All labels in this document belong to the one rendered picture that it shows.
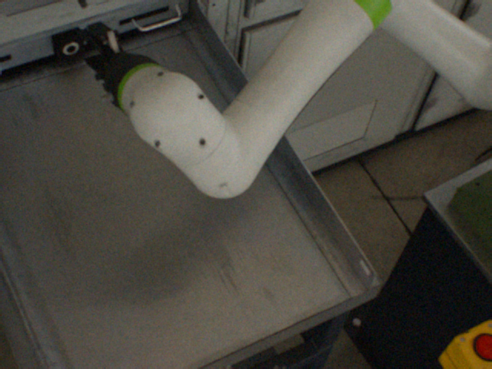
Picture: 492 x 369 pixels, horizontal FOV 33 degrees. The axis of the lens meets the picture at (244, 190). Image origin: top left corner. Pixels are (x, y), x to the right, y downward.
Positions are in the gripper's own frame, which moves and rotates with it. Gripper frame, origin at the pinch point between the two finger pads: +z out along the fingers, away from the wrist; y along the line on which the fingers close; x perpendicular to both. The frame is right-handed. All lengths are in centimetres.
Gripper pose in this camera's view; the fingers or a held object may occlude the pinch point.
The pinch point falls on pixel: (94, 48)
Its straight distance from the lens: 149.9
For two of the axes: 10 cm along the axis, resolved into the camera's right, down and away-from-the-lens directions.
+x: 8.8, -3.5, 3.2
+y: 1.5, 8.5, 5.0
